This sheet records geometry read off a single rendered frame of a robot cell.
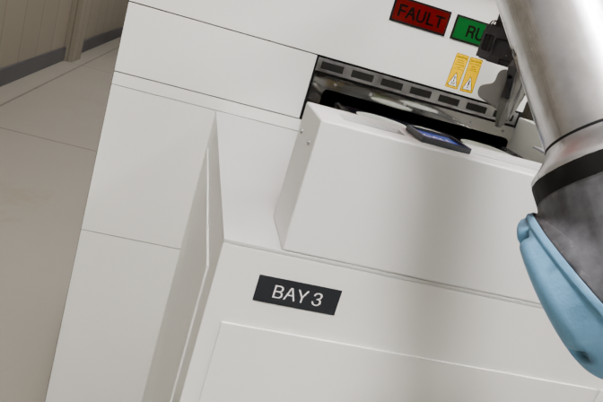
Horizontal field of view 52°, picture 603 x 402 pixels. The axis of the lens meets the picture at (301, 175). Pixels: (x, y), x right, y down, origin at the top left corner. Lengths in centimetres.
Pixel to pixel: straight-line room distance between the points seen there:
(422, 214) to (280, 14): 65
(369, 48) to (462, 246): 64
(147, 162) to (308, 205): 68
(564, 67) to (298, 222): 30
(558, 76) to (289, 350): 40
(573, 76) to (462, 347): 39
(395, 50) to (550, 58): 83
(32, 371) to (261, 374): 116
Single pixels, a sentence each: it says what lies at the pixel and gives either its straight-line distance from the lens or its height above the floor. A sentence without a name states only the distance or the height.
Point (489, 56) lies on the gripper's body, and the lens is 106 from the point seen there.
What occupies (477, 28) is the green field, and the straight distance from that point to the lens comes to 131.
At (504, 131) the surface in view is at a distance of 137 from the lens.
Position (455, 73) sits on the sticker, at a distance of 131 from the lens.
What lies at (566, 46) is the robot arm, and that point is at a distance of 45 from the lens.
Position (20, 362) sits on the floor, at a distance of 183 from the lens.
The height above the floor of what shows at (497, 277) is 84.
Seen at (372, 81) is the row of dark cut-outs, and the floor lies 96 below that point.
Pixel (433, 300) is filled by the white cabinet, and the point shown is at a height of 80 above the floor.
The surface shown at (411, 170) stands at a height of 93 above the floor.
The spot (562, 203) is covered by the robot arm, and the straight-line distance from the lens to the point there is 42.
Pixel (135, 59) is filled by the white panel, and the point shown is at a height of 88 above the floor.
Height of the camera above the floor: 106
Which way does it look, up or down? 15 degrees down
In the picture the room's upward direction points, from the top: 17 degrees clockwise
